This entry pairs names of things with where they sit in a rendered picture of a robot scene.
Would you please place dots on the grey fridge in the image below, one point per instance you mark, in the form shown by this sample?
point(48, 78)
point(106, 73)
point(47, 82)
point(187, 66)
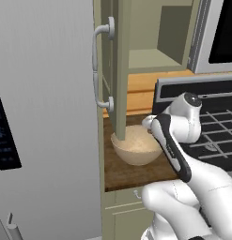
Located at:
point(48, 103)

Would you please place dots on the tan round basket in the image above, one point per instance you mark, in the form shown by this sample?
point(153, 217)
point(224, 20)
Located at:
point(137, 153)

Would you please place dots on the olive green base cabinet door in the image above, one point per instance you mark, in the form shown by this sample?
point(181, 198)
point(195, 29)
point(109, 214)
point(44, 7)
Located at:
point(130, 225)

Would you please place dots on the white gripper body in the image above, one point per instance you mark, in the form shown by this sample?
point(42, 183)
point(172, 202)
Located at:
point(147, 122)

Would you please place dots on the olive green wall cabinet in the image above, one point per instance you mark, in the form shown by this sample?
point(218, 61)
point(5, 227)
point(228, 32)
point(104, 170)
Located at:
point(151, 59)

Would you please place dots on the silver microwave oven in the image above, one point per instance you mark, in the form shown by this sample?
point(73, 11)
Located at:
point(203, 37)

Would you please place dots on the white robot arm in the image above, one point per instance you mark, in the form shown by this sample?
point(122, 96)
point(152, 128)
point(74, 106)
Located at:
point(211, 190)

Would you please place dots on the black stove with grates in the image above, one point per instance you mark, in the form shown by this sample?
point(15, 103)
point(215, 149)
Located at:
point(219, 128)

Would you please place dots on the olive green drawer front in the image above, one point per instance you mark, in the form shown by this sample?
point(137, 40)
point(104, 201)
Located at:
point(123, 197)

